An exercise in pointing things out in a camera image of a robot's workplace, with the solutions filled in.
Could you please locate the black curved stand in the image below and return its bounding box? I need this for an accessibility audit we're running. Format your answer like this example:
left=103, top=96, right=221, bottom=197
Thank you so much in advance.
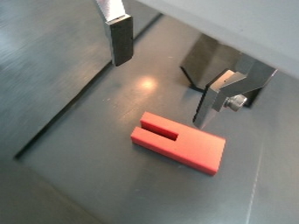
left=182, top=34, right=261, bottom=94

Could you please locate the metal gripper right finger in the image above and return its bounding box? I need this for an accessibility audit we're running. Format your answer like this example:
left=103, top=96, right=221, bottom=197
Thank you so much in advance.
left=193, top=54, right=277, bottom=129

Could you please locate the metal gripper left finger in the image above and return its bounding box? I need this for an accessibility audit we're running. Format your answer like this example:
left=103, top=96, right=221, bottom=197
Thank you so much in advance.
left=95, top=0, right=134, bottom=67

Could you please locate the red double-square block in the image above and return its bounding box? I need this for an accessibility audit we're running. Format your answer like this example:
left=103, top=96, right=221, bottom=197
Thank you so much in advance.
left=131, top=112, right=226, bottom=176

